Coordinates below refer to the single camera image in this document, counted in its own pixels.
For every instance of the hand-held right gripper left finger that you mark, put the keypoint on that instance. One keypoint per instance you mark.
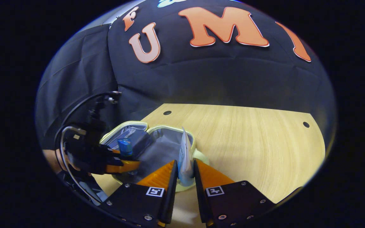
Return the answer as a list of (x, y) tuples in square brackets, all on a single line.
[(138, 205)]

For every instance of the blue and white skincare tube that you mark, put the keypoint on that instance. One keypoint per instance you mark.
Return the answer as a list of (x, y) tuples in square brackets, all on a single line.
[(185, 158)]

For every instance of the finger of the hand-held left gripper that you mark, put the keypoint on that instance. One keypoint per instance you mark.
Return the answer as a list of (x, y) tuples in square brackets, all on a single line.
[(111, 152), (125, 167)]

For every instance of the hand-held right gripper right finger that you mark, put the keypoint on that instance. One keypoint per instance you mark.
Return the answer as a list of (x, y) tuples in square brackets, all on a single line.
[(233, 205)]

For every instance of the pale yellow small suitcase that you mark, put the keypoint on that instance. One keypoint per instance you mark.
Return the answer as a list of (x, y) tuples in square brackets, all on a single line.
[(160, 148)]

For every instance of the blue skincare jar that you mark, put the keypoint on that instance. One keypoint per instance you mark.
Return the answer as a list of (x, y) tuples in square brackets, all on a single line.
[(124, 147)]

